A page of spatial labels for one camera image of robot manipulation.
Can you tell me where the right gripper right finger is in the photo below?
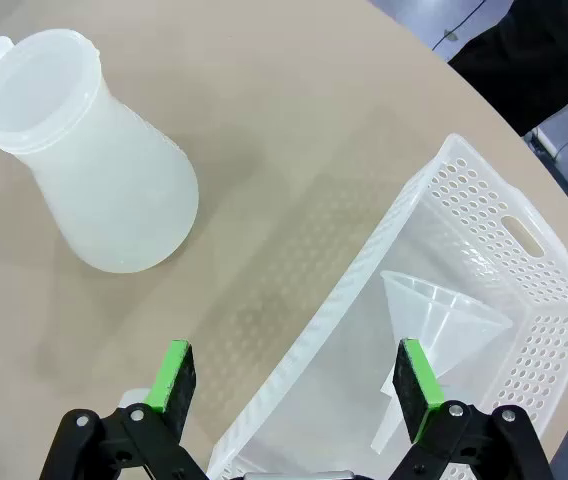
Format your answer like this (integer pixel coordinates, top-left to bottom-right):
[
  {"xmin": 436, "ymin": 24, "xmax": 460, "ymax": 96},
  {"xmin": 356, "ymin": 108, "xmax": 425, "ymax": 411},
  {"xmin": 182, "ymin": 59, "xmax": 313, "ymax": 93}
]
[{"xmin": 388, "ymin": 337, "xmax": 555, "ymax": 480}]

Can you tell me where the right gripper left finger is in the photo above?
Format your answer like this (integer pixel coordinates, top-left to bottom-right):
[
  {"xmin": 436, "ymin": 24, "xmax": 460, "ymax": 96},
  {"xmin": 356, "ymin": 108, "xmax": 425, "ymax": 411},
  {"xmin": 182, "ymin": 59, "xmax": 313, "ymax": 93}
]
[{"xmin": 38, "ymin": 339, "xmax": 205, "ymax": 480}]

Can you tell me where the translucent plastic funnel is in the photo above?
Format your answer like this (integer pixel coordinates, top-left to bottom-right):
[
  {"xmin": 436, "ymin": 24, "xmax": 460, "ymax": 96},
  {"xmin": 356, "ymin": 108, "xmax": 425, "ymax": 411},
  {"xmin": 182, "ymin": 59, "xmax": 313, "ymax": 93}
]
[{"xmin": 369, "ymin": 270, "xmax": 515, "ymax": 455}]

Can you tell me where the translucent plastic Erlenmeyer flask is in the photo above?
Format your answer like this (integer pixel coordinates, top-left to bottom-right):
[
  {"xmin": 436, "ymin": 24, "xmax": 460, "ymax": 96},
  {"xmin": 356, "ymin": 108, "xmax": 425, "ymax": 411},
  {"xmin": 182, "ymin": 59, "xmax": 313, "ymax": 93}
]
[{"xmin": 0, "ymin": 28, "xmax": 200, "ymax": 275}]

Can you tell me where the white perforated plastic basket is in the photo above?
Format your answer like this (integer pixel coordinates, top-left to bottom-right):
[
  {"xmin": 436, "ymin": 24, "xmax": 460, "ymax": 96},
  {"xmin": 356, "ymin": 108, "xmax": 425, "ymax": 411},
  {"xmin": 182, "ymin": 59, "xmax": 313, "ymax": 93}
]
[{"xmin": 206, "ymin": 132, "xmax": 568, "ymax": 480}]

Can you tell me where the thin black floor cable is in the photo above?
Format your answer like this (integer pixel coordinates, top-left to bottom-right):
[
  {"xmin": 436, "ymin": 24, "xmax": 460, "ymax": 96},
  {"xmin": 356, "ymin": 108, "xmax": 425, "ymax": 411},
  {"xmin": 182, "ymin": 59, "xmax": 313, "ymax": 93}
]
[{"xmin": 431, "ymin": 0, "xmax": 488, "ymax": 51}]

